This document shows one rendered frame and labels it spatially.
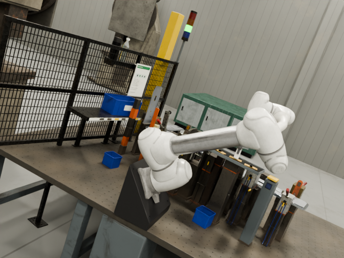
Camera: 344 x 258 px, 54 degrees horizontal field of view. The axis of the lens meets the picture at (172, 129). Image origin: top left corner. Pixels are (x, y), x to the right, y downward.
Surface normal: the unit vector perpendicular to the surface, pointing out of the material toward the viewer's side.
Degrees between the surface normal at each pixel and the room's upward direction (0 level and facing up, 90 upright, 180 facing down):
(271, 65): 90
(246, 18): 90
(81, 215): 90
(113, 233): 90
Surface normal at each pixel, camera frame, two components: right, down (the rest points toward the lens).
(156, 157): -0.31, 0.58
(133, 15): -0.20, 0.17
